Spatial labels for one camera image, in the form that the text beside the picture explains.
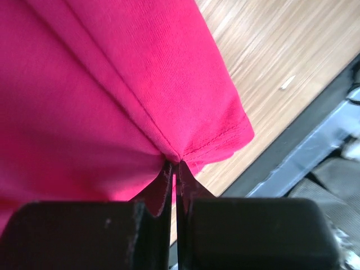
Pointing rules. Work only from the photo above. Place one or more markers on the aluminium rail frame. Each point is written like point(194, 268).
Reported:
point(327, 137)

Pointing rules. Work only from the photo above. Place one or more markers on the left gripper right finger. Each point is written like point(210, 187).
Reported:
point(249, 233)

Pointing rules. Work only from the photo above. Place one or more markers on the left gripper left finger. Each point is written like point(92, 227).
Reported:
point(92, 235)

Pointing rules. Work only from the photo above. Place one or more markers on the pink red t shirt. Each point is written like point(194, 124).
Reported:
point(97, 95)

